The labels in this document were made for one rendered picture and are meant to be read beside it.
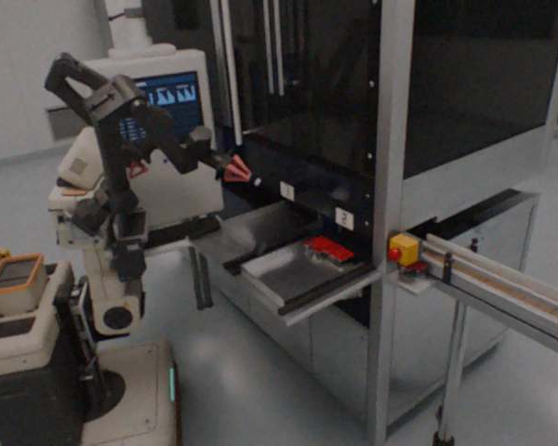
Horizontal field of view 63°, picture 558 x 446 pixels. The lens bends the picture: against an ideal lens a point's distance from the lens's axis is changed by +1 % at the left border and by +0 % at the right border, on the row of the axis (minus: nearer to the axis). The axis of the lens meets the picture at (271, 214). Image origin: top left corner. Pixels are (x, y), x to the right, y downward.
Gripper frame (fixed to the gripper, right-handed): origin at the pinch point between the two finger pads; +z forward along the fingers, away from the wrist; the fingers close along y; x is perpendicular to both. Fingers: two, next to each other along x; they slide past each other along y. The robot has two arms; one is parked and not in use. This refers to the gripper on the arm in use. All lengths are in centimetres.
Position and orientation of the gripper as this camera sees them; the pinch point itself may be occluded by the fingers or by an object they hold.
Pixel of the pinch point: (247, 177)
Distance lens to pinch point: 148.5
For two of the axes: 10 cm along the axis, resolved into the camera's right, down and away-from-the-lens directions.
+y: 4.2, -6.9, 5.9
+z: 8.9, 4.6, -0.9
